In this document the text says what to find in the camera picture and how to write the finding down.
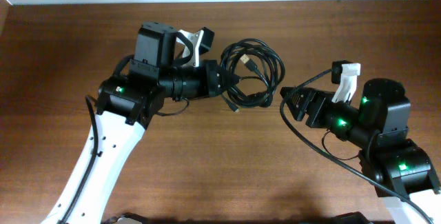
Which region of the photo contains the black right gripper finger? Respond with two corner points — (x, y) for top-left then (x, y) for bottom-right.
(280, 87), (315, 98)
(287, 94), (316, 121)

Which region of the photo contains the black cable with blue stripes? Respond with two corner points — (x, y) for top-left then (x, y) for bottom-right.
(220, 92), (240, 114)

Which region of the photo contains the black USB cable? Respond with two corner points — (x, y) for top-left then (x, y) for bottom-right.
(219, 38), (286, 109)

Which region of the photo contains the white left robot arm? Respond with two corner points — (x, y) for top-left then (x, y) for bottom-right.
(44, 22), (239, 223)

